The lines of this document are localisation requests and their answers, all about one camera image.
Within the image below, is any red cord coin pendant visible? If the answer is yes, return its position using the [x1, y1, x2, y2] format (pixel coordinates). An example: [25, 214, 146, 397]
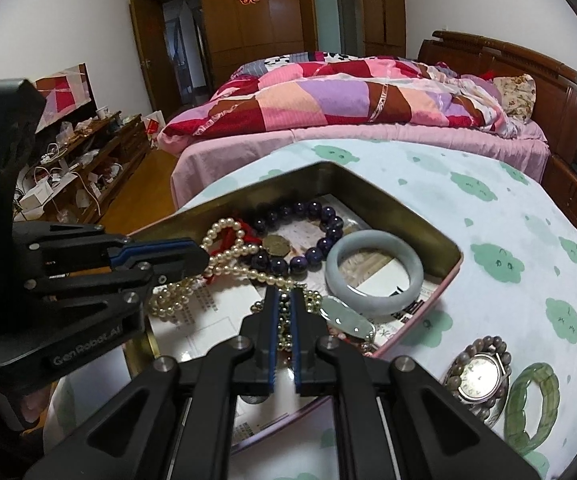
[218, 217, 294, 261]

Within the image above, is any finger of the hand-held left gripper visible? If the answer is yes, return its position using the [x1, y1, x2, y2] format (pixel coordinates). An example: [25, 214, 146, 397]
[23, 252, 210, 311]
[13, 221, 205, 262]

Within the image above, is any wooden headboard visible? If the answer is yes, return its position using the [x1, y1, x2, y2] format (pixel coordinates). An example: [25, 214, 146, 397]
[415, 30, 577, 161]

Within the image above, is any flat screen television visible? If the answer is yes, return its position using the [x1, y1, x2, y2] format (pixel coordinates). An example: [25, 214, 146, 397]
[33, 63, 94, 133]

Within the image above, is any bed with pink sheet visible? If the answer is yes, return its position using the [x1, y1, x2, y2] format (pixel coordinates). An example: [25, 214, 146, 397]
[171, 119, 551, 211]

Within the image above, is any floral pillow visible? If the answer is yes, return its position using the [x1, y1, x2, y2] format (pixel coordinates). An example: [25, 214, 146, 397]
[493, 74, 537, 122]

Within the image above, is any red and white bag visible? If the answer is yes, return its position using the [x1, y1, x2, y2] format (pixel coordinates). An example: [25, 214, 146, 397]
[143, 110, 167, 149]

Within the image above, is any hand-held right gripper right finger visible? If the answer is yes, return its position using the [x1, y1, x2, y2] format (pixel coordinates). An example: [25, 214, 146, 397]
[291, 285, 539, 480]

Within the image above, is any silver wristwatch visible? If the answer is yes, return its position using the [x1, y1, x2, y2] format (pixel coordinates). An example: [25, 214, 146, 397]
[455, 335, 513, 411]

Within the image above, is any cloud print tablecloth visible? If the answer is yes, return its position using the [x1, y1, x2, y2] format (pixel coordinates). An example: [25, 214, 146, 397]
[43, 140, 577, 480]

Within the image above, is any dark purple bead bracelet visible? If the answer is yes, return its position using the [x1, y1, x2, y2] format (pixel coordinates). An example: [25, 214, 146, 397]
[248, 201, 346, 273]

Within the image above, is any green jade bracelet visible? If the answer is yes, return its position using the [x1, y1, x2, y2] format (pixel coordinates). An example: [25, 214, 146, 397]
[504, 362, 561, 451]

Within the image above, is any pale grey jade bangle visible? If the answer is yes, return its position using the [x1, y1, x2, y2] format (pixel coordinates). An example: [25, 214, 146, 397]
[325, 230, 425, 317]

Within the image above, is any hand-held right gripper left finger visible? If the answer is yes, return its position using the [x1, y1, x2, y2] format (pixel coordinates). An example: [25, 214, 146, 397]
[21, 285, 276, 480]

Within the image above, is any pearl necklace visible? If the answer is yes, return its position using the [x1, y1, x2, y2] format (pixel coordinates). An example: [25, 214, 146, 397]
[148, 217, 299, 318]

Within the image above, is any silver wrist watch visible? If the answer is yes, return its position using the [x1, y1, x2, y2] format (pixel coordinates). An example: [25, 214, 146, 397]
[443, 345, 511, 416]

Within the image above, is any patchwork quilt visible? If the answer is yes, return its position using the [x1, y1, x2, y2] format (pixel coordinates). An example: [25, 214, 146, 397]
[161, 52, 519, 153]

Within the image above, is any person's left hand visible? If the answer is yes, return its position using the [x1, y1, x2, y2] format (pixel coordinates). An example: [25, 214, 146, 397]
[0, 355, 52, 433]

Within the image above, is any rectangular metal tin box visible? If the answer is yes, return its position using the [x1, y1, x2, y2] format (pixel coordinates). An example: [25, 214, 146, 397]
[126, 162, 464, 456]

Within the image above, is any wooden wardrobe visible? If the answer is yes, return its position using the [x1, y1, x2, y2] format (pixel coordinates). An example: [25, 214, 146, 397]
[127, 0, 406, 121]

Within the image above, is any wooden television stand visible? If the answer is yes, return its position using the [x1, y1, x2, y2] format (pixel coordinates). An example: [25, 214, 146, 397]
[13, 110, 152, 226]

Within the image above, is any gold bead jade pendant necklace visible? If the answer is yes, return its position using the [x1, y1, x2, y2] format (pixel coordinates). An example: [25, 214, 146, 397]
[251, 290, 384, 361]

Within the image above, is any wooden nightstand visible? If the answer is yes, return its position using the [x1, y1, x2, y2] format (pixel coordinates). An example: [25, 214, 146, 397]
[543, 155, 577, 247]

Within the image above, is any white cardboard box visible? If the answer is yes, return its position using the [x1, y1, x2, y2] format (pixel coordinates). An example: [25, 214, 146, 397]
[18, 182, 55, 212]

